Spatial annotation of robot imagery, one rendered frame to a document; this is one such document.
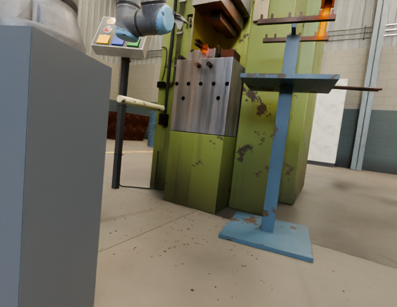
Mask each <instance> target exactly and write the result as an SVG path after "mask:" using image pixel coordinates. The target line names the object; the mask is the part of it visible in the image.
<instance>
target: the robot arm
mask: <svg viewBox="0 0 397 307"><path fill-rule="evenodd" d="M78 7H79V0H0V25H7V26H33V27H35V28H37V29H39V30H41V31H43V32H44V33H46V34H48V35H50V36H52V37H54V38H56V39H58V40H60V41H62V42H64V43H65V44H67V45H69V46H71V47H73V48H75V49H77V50H78V51H80V52H82V53H84V54H86V49H85V45H84V42H83V39H82V35H81V32H80V29H79V25H78V22H77V17H78ZM174 23H175V24H176V26H177V29H181V28H182V25H183V23H186V24H188V22H187V21H186V20H185V19H184V18H183V17H182V16H181V15H180V14H178V13H177V12H175V11H172V9H171V8H170V7H169V6H168V5H166V0H117V8H116V24H115V26H114V27H115V34H116V36H117V37H118V38H120V39H122V40H124V41H128V42H131V43H136V42H138V40H139V37H145V36H150V35H164V34H168V33H170V32H171V30H172V28H173V26H174Z"/></svg>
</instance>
